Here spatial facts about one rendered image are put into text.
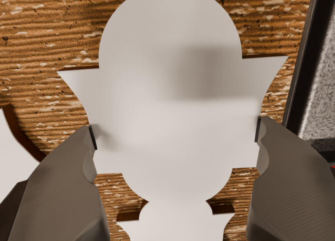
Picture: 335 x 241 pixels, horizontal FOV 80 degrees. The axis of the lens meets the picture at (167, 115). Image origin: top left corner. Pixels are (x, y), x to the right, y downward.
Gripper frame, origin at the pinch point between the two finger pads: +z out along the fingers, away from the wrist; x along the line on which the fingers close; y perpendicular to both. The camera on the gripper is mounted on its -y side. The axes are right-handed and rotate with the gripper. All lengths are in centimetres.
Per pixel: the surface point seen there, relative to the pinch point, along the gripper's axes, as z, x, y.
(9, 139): 1.8, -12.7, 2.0
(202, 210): 2.7, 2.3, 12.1
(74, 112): 3.2, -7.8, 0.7
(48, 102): 3.2, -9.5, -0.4
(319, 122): 6.6, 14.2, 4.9
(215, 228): 2.7, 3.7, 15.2
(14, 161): 1.8, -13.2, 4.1
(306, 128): 6.5, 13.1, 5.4
